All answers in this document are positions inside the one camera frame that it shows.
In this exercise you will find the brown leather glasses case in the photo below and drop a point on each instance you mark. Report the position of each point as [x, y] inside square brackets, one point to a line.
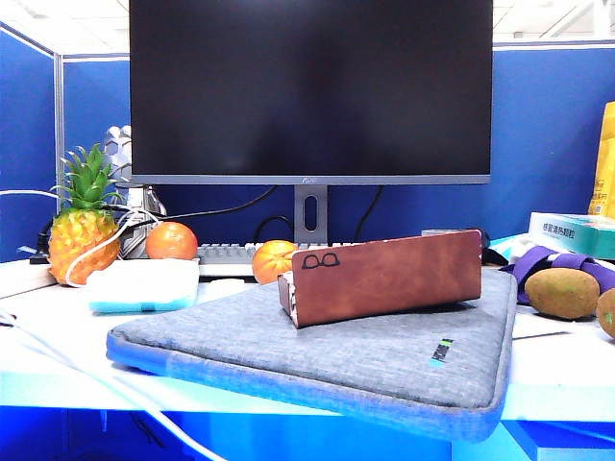
[384, 278]

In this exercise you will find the grey monitor stand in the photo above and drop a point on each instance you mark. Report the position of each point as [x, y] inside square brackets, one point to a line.
[310, 213]

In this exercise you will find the ribbed orange tangerine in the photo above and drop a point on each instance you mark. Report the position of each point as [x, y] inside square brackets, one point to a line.
[271, 263]

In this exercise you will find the white computer keyboard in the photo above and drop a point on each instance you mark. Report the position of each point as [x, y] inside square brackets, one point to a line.
[221, 253]

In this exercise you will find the clear plastic box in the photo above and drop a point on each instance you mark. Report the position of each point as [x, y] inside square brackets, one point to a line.
[432, 232]

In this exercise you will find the grey fabric laptop sleeve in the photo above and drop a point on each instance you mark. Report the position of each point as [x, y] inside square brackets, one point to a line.
[336, 355]

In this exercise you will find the smooth round orange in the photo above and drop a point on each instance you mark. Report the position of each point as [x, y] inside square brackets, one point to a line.
[171, 241]

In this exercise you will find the black computer monitor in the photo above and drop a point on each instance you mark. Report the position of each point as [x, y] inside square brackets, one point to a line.
[310, 86]

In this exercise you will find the white tissue pack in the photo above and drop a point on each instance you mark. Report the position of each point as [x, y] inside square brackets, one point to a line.
[144, 285]

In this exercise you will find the white robot figurine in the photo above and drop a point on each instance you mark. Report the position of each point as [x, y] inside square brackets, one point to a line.
[126, 192]

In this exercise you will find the plastic toy pineapple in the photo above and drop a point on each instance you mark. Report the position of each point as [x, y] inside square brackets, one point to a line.
[82, 230]

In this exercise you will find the brown kiwi fruit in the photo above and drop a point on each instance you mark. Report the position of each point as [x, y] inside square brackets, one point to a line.
[607, 313]
[562, 293]

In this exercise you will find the teal white medicine box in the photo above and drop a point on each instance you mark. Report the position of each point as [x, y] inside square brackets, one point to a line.
[572, 234]

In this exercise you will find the yellow paper bag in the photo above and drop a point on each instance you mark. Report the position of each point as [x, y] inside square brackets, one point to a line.
[604, 163]

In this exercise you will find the grey partition post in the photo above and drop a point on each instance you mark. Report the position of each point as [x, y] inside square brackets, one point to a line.
[59, 125]

